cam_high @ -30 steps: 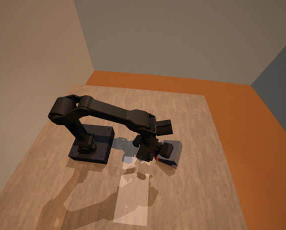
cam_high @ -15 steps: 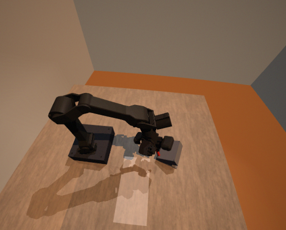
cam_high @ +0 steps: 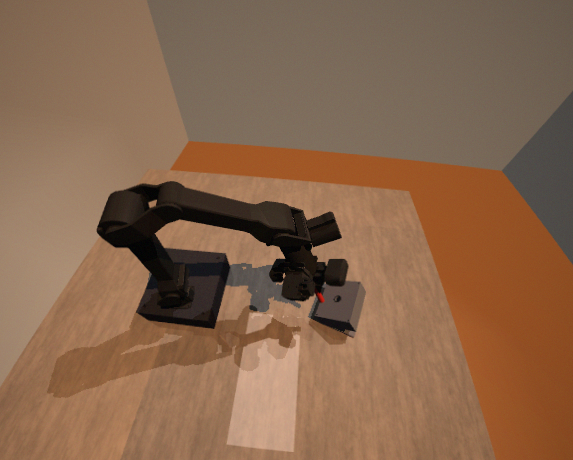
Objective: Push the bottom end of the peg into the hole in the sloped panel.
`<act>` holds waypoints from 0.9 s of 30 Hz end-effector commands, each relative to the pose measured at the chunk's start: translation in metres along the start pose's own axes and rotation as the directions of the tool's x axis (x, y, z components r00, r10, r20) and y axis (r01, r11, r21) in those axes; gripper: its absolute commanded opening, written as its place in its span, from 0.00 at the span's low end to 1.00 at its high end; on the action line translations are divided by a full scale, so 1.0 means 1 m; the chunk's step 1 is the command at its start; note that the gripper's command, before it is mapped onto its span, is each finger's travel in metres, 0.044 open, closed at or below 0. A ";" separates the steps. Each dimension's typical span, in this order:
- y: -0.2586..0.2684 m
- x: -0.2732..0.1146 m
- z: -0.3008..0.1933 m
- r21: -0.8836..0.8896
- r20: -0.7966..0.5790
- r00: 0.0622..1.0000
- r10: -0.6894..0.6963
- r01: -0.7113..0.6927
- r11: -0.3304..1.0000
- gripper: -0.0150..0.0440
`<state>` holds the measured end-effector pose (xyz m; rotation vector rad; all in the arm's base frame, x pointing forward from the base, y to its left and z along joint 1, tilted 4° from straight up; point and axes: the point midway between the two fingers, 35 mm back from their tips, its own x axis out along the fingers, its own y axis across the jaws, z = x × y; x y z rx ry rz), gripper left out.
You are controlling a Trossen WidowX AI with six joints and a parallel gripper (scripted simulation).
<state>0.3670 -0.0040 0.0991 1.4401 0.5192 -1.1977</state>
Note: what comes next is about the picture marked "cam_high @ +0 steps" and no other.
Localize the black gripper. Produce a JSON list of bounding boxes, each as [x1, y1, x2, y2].
[[269, 244, 349, 293]]

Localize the grey sloped panel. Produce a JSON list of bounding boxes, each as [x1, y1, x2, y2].
[[315, 281, 366, 338]]

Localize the dark red cylinder with grey band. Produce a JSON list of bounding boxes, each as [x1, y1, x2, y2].
[[315, 287, 325, 303]]

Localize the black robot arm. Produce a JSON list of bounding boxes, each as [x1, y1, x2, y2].
[[96, 181, 342, 309]]

